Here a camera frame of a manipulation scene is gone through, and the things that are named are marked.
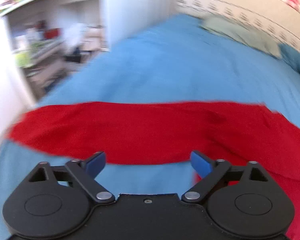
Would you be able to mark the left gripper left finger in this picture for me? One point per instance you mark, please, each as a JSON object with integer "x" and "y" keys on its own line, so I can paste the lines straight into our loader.
{"x": 84, "y": 172}

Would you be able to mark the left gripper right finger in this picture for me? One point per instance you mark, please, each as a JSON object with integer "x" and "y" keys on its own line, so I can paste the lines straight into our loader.
{"x": 211, "y": 172}

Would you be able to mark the red knit sweater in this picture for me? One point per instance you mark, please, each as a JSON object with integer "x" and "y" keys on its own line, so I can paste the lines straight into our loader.
{"x": 163, "y": 133}

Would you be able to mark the blue pillow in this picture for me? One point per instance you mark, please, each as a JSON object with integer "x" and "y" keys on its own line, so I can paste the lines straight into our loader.
{"x": 291, "y": 56}

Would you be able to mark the green folded garment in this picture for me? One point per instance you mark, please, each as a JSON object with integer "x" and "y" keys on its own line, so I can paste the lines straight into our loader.
{"x": 242, "y": 33}

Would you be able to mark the white shelf unit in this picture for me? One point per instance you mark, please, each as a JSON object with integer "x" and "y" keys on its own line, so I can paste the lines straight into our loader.
{"x": 51, "y": 39}

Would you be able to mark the beige quilted headboard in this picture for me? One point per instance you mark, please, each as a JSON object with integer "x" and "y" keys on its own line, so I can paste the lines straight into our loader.
{"x": 275, "y": 17}

